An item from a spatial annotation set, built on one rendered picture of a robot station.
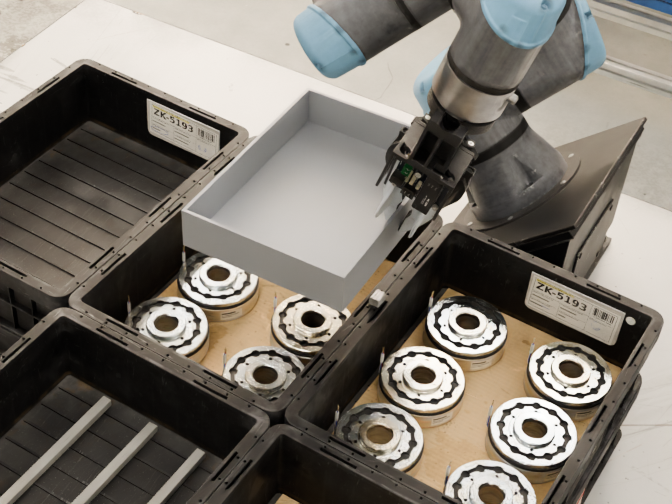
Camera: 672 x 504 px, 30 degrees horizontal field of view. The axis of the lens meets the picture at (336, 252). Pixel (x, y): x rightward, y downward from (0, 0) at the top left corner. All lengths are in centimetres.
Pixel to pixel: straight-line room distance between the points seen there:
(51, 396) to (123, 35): 96
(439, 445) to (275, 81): 92
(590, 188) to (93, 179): 69
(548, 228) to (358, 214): 33
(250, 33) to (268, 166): 214
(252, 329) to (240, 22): 215
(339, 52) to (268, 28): 241
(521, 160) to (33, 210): 67
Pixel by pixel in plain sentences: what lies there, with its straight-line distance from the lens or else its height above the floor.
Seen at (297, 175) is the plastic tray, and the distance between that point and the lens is 147.
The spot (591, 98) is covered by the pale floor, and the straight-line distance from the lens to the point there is 353.
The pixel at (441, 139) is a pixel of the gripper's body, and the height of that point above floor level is 125.
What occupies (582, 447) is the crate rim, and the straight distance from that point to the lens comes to 139.
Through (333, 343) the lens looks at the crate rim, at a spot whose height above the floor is 93.
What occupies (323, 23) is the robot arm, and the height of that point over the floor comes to 132.
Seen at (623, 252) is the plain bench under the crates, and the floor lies 70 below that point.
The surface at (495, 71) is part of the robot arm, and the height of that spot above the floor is 134.
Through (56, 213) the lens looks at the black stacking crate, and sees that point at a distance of 175.
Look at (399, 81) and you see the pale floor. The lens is 346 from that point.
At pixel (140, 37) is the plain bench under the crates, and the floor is 70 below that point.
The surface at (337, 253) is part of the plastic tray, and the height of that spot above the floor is 105.
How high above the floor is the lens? 198
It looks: 43 degrees down
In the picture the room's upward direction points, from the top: 6 degrees clockwise
